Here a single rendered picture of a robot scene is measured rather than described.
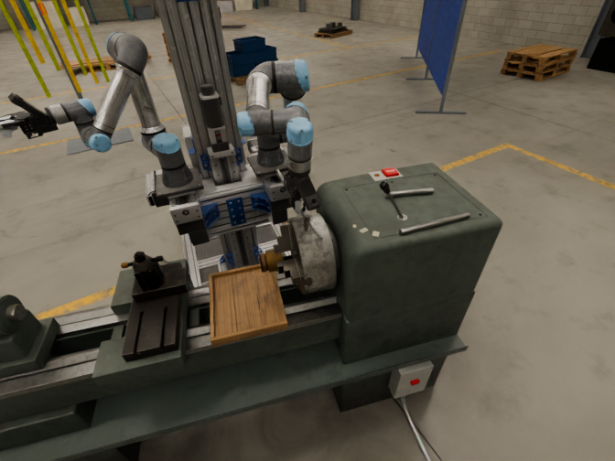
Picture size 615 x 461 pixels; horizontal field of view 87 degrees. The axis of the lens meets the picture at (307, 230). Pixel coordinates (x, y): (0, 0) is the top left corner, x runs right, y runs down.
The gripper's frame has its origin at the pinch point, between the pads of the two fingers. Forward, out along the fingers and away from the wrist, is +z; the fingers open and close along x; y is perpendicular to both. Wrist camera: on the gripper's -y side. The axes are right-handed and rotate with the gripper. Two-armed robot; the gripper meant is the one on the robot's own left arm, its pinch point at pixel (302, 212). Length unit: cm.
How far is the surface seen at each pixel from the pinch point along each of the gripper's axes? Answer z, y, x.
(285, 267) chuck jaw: 18.8, -7.2, 11.3
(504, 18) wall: 265, 569, -988
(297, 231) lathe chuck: 6.7, -2.5, 3.2
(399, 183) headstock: 8.5, 0.9, -48.5
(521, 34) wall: 282, 500, -987
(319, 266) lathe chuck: 12.9, -16.2, 1.5
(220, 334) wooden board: 38, -11, 43
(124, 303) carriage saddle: 40, 21, 73
